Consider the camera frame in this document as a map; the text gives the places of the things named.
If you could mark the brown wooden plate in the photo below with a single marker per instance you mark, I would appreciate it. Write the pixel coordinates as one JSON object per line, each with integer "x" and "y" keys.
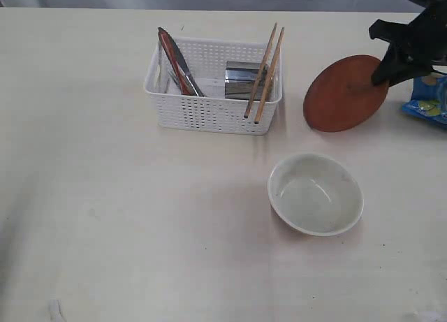
{"x": 342, "y": 96}

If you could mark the red-brown wooden spoon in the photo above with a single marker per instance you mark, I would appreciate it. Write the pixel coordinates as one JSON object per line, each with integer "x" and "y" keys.
{"x": 167, "y": 44}

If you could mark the wooden chopstick right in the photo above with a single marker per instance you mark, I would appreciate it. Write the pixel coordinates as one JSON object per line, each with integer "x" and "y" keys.
{"x": 269, "y": 77}

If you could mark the silver metal fork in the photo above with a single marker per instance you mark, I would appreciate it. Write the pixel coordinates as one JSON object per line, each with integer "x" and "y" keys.
{"x": 174, "y": 78}

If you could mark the blue chips bag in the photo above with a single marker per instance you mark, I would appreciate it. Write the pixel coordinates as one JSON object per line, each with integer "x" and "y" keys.
{"x": 428, "y": 100}

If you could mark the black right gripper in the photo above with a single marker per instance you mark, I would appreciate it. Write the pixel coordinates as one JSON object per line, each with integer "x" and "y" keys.
{"x": 414, "y": 48}

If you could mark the wooden chopstick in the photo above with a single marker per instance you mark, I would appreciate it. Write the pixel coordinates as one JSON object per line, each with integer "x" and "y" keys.
{"x": 260, "y": 72}
{"x": 269, "y": 77}

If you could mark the wooden chopstick left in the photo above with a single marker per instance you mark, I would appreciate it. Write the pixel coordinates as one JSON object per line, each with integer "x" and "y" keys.
{"x": 260, "y": 72}

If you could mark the silver table knife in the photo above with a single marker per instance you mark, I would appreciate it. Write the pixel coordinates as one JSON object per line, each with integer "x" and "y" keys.
{"x": 186, "y": 73}

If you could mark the white perforated plastic basket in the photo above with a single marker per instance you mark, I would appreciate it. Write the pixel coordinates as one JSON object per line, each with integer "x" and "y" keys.
{"x": 207, "y": 59}

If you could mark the pale green ceramic bowl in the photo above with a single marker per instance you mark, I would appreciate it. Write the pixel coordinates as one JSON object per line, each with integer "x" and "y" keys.
{"x": 315, "y": 195}

